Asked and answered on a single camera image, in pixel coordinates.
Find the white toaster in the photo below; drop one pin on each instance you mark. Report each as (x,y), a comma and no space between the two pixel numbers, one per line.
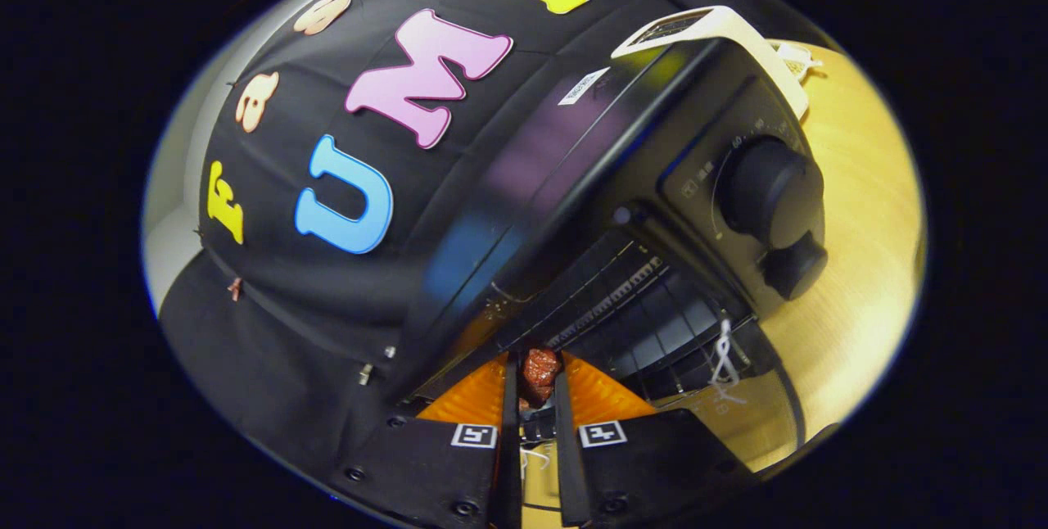
(737,25)

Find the silver clip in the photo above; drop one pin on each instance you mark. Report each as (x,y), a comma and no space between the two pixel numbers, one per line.
(365,374)

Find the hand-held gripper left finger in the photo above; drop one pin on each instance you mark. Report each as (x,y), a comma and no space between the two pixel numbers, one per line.
(426,463)

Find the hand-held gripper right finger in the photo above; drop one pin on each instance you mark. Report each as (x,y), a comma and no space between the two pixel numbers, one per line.
(655,463)

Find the black toaster oven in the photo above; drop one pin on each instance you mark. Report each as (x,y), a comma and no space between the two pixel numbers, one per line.
(573,144)

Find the pink clip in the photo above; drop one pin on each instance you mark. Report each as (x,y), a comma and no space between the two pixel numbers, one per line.
(236,289)

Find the reddish brown meat piece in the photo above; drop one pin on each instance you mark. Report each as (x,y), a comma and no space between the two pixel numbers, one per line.
(539,373)

